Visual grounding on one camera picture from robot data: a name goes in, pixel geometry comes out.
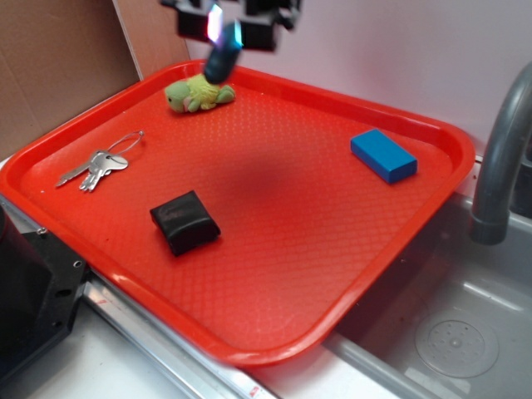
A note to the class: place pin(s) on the grey sink faucet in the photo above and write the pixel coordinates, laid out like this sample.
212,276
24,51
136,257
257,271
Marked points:
504,183

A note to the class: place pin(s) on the grey toy sink basin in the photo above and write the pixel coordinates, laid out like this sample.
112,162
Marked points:
449,318

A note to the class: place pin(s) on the blue rectangular block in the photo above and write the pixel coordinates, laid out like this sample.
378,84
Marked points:
384,156

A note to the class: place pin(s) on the brown cardboard panel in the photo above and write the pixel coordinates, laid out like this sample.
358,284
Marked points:
60,58

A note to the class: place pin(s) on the red plastic tray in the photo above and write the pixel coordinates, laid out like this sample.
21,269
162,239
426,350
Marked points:
306,227

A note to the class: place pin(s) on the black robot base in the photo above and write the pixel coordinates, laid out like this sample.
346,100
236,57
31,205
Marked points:
42,281

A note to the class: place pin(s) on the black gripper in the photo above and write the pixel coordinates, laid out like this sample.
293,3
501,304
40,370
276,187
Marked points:
256,26

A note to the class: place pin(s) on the green plush turtle toy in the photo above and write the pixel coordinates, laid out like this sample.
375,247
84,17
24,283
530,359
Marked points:
197,94

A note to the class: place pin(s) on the silver key long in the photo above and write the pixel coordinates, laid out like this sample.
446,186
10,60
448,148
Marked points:
79,169

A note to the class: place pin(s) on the silver key short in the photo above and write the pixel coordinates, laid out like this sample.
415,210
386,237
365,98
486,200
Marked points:
103,164

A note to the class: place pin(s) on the dark green plastic pickle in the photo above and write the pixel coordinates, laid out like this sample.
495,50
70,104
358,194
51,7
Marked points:
220,64

